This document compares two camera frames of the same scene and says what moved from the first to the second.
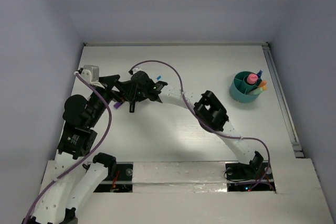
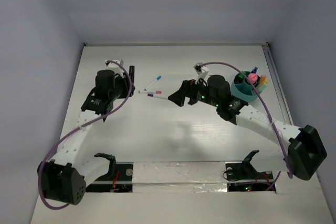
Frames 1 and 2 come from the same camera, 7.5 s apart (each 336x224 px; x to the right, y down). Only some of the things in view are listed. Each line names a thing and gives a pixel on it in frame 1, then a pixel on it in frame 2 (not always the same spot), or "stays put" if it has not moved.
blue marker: (260, 73) -> (254, 70)
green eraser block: (257, 92) -> (261, 87)
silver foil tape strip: (179, 177) stays put
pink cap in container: (252, 78) stays put
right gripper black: (140, 98) -> (188, 88)
